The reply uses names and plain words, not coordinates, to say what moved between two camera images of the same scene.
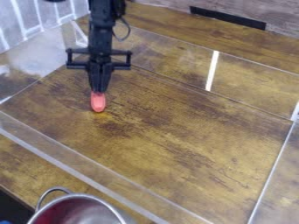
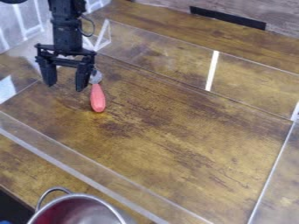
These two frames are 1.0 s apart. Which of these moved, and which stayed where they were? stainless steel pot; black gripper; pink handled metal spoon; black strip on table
Moved: black gripper
Stayed: black strip on table; stainless steel pot; pink handled metal spoon
